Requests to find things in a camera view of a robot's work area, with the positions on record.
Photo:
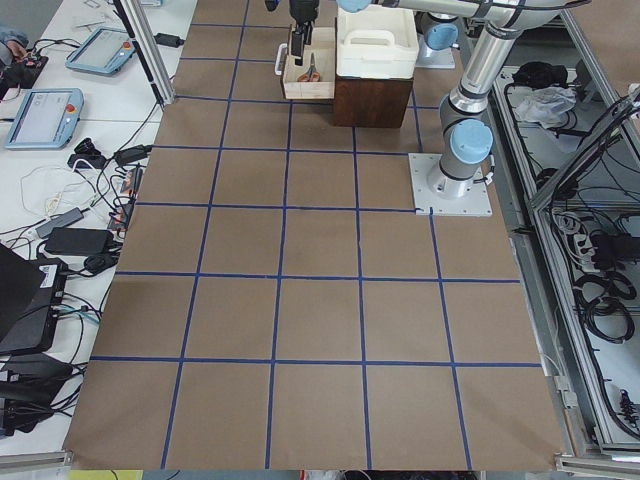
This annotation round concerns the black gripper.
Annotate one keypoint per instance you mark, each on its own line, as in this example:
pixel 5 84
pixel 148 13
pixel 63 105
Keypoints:
pixel 302 10

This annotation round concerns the aluminium frame post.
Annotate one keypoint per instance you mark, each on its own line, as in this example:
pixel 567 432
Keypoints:
pixel 138 28

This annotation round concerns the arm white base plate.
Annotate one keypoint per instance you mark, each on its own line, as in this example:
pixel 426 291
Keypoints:
pixel 436 194
pixel 435 48

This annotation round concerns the white foam box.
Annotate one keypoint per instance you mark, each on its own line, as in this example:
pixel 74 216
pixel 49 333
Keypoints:
pixel 376 43

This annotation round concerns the small black adapter on table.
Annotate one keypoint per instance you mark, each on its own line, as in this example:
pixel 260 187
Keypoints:
pixel 169 40

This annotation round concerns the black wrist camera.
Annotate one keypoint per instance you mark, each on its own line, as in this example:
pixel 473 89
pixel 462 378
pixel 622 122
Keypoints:
pixel 272 5

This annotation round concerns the black laptop computer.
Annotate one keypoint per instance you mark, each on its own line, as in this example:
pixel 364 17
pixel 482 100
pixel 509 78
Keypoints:
pixel 30 291

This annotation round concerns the blue teach pendant far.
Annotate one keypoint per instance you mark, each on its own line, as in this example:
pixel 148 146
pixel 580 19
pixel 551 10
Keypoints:
pixel 104 52

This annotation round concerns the blue teach pendant near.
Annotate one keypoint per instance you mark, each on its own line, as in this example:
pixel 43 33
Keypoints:
pixel 46 119

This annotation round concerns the blue teach pendant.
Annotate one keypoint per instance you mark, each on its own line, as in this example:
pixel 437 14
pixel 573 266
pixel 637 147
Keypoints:
pixel 46 119
pixel 104 52

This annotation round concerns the orange grey handled scissors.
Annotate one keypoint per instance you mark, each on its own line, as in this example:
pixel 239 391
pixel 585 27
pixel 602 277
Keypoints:
pixel 312 75

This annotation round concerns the dark wooden drawer cabinet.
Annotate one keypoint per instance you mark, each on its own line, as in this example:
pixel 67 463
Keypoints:
pixel 370 103

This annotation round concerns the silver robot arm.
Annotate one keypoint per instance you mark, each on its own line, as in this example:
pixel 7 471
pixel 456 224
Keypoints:
pixel 468 141

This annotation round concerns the black power adapter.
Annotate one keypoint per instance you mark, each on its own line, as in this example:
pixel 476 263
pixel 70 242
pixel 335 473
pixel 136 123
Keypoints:
pixel 78 241

